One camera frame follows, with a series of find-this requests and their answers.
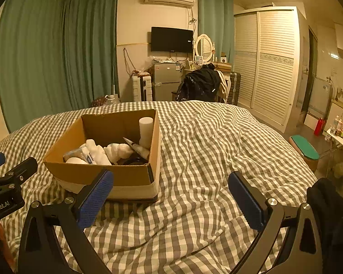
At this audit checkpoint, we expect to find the narrow green curtain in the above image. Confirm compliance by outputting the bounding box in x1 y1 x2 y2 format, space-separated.
198 0 235 64

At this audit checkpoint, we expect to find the dark hard suitcase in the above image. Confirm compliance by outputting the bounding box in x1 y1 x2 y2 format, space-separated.
227 72 241 106

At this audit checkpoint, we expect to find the silver tube with white cap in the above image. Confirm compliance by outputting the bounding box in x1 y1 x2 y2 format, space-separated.
123 137 150 160

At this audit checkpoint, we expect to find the silver small fridge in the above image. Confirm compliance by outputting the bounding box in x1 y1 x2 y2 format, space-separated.
153 63 181 101

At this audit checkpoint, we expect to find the white knitted cloth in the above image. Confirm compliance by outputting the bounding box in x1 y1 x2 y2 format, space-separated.
104 143 134 165

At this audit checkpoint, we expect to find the white light bulb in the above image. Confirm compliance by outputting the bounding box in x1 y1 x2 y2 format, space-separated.
66 157 88 165

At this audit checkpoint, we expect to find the large green curtain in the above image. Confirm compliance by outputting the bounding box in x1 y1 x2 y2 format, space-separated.
0 0 119 132

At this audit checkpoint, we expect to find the brown cardboard box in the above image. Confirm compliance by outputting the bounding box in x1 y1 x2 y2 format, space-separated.
44 110 161 202

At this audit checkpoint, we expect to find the green topped stool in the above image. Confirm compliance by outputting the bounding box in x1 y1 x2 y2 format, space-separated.
289 135 320 173

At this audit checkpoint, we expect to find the oval white vanity mirror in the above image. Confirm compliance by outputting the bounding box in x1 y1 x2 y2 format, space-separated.
193 34 216 66

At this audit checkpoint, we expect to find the clear water jug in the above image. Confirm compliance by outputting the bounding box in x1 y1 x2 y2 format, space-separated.
105 94 120 105

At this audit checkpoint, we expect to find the white suitcase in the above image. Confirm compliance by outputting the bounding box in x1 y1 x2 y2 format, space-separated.
131 74 153 101

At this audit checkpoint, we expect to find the red fire extinguisher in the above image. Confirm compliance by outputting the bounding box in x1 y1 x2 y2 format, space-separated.
314 118 325 136

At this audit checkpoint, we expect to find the light blue tissue pack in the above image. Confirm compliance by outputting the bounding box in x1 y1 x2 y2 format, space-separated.
63 139 111 166

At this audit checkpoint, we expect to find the grey white checked duvet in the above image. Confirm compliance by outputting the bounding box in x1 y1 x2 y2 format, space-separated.
0 101 316 273

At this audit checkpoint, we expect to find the black item in box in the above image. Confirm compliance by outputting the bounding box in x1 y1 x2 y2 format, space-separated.
117 153 149 166

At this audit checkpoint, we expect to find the cluttered side shelf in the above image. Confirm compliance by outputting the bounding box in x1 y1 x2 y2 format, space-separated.
323 100 343 149

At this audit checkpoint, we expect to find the white louvered wardrobe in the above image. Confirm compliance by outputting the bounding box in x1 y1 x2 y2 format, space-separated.
233 6 308 132

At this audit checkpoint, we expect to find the black wall television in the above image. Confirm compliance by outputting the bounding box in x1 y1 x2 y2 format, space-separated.
150 27 193 53

